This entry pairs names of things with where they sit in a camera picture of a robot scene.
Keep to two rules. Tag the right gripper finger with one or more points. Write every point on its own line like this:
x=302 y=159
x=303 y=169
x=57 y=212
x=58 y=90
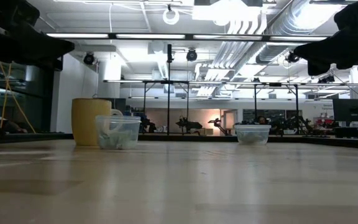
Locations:
x=322 y=51
x=317 y=68

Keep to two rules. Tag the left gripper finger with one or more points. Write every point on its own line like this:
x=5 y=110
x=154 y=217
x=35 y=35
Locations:
x=42 y=57
x=45 y=37

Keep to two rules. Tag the black round spotlight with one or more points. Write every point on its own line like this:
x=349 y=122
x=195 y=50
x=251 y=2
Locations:
x=191 y=55
x=291 y=57
x=89 y=58

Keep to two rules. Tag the black monitor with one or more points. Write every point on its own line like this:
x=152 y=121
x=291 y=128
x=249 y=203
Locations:
x=351 y=110

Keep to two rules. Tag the yellow cylindrical bin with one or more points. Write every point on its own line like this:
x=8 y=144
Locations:
x=85 y=121

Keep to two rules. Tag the clear plastic bowl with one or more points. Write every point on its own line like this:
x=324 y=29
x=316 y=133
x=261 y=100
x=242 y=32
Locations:
x=252 y=133
x=118 y=129

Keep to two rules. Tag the overhead light bar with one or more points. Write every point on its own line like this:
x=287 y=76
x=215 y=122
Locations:
x=151 y=36

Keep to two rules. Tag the black vertical pole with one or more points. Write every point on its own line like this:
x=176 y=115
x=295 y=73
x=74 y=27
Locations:
x=168 y=93

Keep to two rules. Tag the background robot arms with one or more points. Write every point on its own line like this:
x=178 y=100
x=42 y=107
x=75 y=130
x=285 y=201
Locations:
x=188 y=124

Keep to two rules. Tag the silver ventilation duct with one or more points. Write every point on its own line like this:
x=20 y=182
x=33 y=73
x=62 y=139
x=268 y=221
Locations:
x=278 y=34

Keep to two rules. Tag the black background rig frame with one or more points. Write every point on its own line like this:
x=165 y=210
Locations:
x=145 y=102

